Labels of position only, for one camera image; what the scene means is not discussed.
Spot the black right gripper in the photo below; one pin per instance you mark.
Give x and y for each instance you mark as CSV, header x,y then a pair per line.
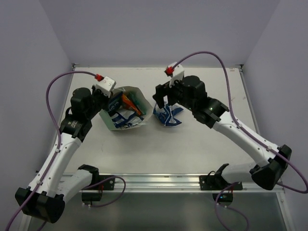
x,y
164,90

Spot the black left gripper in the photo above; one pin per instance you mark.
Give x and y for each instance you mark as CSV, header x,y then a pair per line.
x,y
101,98

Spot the blue white snack packet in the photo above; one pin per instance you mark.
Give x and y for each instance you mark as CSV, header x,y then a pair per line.
x,y
123,119
166,115

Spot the green paper gift bag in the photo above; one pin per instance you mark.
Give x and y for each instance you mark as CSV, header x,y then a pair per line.
x,y
126,90

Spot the orange snack packet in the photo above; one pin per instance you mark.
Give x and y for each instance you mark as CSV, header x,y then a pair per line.
x,y
128,104

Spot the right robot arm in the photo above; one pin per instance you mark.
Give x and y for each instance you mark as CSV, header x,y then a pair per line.
x,y
266,169

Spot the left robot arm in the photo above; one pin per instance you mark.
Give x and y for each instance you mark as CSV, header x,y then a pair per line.
x,y
45,197

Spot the green snack packet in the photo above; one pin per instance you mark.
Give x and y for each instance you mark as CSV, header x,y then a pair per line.
x,y
137,103

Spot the dark blue snack packet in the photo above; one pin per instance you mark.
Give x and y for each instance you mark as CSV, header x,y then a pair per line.
x,y
115,103

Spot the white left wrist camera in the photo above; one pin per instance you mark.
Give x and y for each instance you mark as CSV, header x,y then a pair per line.
x,y
105,85

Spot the black left base bracket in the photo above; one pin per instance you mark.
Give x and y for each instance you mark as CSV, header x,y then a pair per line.
x,y
107,185

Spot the black base bracket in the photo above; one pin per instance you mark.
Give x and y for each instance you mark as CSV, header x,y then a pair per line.
x,y
209,183
107,185

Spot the aluminium mounting rail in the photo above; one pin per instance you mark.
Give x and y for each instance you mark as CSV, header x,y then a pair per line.
x,y
174,183

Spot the black right base bracket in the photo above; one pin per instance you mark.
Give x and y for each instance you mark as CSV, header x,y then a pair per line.
x,y
209,183

